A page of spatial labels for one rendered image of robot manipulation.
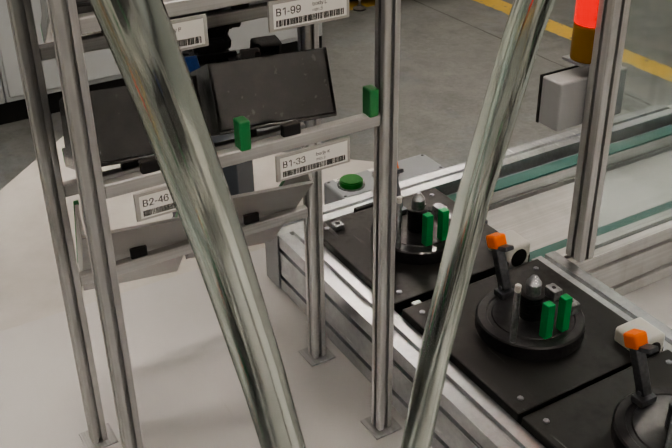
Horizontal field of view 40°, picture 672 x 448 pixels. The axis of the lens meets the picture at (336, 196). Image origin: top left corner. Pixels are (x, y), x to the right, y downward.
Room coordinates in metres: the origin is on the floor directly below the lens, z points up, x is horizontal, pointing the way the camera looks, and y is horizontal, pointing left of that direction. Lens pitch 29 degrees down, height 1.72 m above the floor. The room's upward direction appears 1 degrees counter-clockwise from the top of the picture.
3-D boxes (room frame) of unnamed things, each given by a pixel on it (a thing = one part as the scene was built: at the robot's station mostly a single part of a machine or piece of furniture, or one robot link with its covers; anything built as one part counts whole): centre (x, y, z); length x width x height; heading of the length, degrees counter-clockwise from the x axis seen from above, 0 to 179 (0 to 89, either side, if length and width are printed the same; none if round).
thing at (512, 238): (1.16, -0.26, 0.97); 0.05 x 0.05 x 0.04; 30
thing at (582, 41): (1.19, -0.35, 1.28); 0.05 x 0.05 x 0.05
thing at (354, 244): (1.20, -0.12, 0.96); 0.24 x 0.24 x 0.02; 30
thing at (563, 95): (1.19, -0.35, 1.29); 0.12 x 0.05 x 0.25; 120
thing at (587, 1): (1.19, -0.35, 1.33); 0.05 x 0.05 x 0.05
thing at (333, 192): (1.43, -0.09, 0.93); 0.21 x 0.07 x 0.06; 120
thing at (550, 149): (1.47, -0.28, 0.91); 0.89 x 0.06 x 0.11; 120
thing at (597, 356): (0.98, -0.25, 1.01); 0.24 x 0.24 x 0.13; 30
